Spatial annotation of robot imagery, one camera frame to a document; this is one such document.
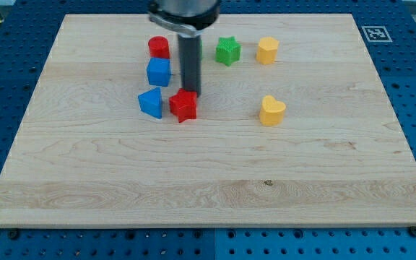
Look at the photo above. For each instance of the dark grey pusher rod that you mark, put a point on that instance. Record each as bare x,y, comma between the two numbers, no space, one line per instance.
190,57

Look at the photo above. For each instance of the blue cube block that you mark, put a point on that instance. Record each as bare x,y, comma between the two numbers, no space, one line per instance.
158,72

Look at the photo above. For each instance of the red cylinder block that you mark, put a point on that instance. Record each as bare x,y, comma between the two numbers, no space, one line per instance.
159,47

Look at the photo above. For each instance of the green star block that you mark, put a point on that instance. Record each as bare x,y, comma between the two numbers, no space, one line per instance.
228,50

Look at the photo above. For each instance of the red star block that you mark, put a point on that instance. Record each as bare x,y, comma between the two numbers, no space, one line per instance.
183,105

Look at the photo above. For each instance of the blue triangle block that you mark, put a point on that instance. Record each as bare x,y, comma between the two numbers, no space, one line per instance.
151,103

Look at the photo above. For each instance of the yellow pentagon block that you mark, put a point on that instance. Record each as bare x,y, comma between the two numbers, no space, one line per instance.
267,50

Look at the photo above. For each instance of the yellow heart block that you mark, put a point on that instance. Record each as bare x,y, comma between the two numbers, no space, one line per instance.
272,111

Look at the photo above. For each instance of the wooden board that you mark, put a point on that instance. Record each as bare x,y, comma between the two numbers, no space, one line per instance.
85,156

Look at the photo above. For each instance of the white fiducial marker tag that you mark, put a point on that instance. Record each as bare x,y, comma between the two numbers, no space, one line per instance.
376,34

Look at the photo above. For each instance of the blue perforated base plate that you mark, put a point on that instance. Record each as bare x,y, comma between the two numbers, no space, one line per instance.
26,37

